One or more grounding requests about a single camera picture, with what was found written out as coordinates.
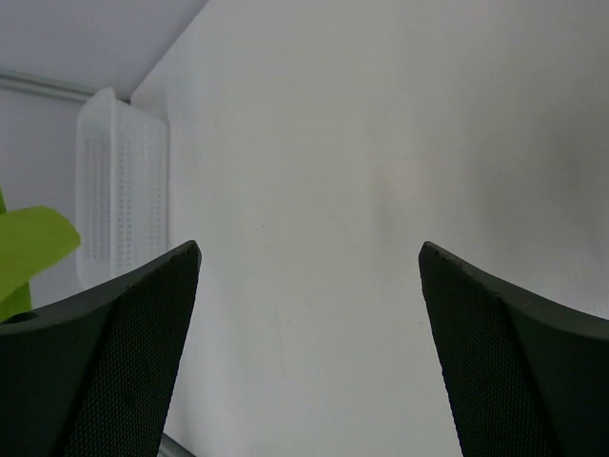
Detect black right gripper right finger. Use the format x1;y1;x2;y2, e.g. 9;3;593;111
418;242;608;456

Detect white plastic basket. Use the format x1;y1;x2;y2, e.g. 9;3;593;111
75;88;169;288

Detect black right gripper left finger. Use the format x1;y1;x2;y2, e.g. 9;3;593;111
1;241;201;456

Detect green shorts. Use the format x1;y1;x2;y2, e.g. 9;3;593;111
1;203;81;321

